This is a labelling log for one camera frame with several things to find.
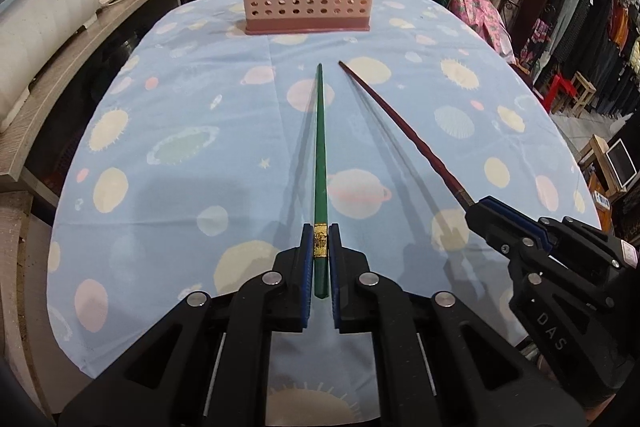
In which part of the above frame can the blue planet print tablecloth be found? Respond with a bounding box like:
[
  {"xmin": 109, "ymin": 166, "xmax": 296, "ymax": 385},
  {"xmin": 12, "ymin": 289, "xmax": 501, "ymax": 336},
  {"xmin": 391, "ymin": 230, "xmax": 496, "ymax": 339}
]
[{"xmin": 47, "ymin": 0, "xmax": 601, "ymax": 427}]

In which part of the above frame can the green chopstick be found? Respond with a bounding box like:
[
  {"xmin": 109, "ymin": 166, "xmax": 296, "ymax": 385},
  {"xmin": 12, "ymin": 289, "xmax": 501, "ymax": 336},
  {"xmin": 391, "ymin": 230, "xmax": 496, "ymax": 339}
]
[{"xmin": 310, "ymin": 63, "xmax": 331, "ymax": 300}]

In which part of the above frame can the maroon chopstick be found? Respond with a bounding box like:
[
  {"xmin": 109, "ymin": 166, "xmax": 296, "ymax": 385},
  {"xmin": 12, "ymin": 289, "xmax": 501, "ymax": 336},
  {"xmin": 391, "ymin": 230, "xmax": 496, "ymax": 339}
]
[{"xmin": 338, "ymin": 60, "xmax": 475, "ymax": 209}]

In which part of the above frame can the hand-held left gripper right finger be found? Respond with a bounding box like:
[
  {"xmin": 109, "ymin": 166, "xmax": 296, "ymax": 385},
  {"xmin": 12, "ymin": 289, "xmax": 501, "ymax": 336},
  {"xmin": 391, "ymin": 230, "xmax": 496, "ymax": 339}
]
[{"xmin": 327, "ymin": 223, "xmax": 583, "ymax": 427}]

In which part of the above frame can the pink floral cloth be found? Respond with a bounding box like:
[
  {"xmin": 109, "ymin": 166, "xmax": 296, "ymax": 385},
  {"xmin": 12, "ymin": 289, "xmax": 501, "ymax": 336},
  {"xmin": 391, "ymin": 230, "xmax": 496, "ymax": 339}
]
[{"xmin": 440, "ymin": 0, "xmax": 516, "ymax": 62}]

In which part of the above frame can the white monitor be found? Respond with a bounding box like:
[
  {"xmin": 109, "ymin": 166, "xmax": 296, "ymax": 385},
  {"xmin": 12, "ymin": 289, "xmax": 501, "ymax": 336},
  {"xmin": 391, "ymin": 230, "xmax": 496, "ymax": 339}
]
[{"xmin": 605, "ymin": 139, "xmax": 633, "ymax": 190}]

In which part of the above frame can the wooden stool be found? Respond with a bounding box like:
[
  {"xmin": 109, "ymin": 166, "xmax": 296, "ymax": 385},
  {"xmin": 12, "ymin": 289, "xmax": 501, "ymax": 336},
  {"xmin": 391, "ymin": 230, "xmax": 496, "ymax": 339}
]
[{"xmin": 570, "ymin": 72, "xmax": 598, "ymax": 118}]

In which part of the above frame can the hanging clothes rack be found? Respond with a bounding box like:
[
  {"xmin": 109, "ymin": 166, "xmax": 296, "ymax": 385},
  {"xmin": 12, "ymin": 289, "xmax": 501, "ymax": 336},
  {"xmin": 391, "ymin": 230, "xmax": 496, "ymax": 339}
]
[{"xmin": 535, "ymin": 0, "xmax": 640, "ymax": 118}]

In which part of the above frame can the red plastic stool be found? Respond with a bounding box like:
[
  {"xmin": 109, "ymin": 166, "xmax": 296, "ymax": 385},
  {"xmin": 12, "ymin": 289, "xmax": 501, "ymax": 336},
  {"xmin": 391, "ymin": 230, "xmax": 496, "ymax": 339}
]
[{"xmin": 542, "ymin": 74, "xmax": 576, "ymax": 112}]

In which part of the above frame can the white plastic dish tub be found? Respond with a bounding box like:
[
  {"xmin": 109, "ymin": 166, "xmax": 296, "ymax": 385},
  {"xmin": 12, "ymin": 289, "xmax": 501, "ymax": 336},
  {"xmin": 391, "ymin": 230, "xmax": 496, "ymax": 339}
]
[{"xmin": 0, "ymin": 0, "xmax": 101, "ymax": 132}]

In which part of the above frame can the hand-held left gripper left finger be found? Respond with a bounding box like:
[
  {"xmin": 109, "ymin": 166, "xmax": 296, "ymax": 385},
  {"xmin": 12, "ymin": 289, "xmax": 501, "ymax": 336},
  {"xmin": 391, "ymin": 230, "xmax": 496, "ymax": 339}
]
[{"xmin": 59, "ymin": 223, "xmax": 315, "ymax": 427}]

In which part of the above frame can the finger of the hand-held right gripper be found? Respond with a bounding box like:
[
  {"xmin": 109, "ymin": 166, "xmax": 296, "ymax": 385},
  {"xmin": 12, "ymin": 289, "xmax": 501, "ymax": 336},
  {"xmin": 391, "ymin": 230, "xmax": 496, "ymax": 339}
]
[
  {"xmin": 464, "ymin": 204, "xmax": 618, "ymax": 308},
  {"xmin": 479, "ymin": 196, "xmax": 608, "ymax": 258}
]

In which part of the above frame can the dark wooden chair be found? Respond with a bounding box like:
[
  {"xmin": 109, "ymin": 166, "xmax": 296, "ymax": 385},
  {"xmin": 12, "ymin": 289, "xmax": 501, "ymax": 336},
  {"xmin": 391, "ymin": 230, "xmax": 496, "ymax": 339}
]
[{"xmin": 510, "ymin": 0, "xmax": 551, "ymax": 72}]

